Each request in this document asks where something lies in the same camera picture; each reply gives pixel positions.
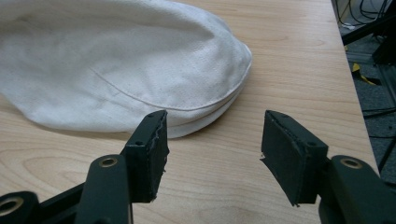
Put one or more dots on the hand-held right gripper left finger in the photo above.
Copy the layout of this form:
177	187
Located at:
146	161

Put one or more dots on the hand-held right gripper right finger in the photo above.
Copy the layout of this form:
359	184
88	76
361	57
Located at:
289	155

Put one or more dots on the white cap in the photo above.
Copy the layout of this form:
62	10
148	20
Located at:
118	62

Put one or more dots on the yellow and black tape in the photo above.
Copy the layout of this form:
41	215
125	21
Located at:
361	74

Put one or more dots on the black metal stand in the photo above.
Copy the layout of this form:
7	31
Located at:
373	29

